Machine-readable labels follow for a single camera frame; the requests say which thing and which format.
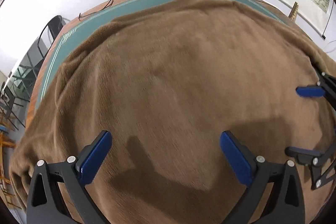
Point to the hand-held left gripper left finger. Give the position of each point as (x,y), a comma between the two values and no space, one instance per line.
(97,153)

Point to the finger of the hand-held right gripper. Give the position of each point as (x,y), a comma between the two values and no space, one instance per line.
(309,91)
(302,154)

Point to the black armchair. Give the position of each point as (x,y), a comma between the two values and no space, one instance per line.
(56,24)

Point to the brown fleece garment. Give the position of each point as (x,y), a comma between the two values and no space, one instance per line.
(170,69)

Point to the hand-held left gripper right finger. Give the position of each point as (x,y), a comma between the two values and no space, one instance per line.
(235,158)

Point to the bamboo slat roll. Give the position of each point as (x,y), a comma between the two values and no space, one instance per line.
(294,13)

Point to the white folding table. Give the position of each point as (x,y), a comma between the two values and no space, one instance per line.
(29,66)

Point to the wooden chairs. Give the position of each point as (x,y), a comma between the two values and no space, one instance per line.
(6,144)

